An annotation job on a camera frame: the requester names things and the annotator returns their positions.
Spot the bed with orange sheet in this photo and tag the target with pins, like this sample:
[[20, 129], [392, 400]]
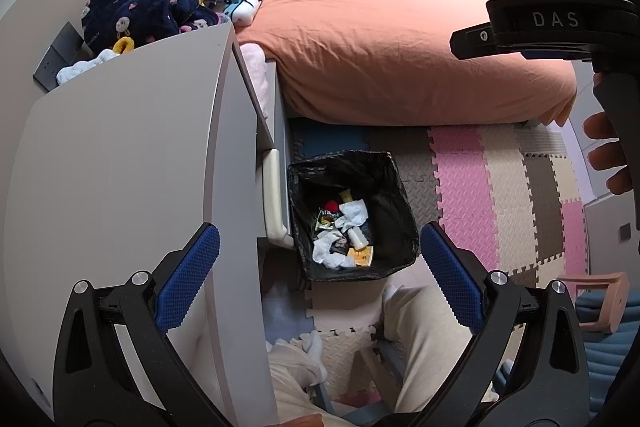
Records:
[[400, 47]]

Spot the grey wall socket panel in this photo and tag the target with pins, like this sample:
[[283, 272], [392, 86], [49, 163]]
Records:
[[55, 52]]

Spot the pale blue cloth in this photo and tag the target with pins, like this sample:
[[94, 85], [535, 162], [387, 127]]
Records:
[[82, 69]]

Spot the small white quilted cloth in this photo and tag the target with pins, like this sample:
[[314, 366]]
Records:
[[342, 261]]

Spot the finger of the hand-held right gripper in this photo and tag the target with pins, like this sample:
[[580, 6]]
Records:
[[472, 39]]

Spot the navy printed blanket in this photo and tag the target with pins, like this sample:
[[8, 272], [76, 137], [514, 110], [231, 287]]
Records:
[[145, 12]]

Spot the person's left leg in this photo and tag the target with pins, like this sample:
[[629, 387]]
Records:
[[295, 382]]

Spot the foam puzzle floor mat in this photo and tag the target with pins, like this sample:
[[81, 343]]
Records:
[[500, 207]]

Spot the pink floral cloth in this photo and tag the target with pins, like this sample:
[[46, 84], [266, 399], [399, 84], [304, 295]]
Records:
[[202, 25]]

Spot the person's right hand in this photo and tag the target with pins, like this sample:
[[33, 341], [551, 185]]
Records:
[[597, 127]]

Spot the bin with black bag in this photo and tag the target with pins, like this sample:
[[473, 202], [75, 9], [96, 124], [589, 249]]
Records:
[[395, 217]]

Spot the dark wall outlet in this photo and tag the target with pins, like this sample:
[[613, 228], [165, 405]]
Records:
[[625, 233]]

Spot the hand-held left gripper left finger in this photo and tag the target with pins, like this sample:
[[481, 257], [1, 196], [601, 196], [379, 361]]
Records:
[[187, 277]]

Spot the white quilted sock-shaped cloth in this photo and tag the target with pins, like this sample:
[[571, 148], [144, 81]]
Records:
[[325, 249]]

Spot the tan rectangular frame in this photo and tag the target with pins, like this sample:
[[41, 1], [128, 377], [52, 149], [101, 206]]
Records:
[[600, 299]]

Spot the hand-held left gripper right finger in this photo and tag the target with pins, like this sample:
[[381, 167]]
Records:
[[450, 277]]

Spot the blue padded chair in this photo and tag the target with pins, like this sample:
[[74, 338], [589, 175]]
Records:
[[607, 367]]

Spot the person's left hand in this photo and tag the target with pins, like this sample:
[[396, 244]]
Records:
[[300, 421]]

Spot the light pink fluffy cloth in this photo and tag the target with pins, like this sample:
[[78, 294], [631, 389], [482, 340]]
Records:
[[252, 67]]

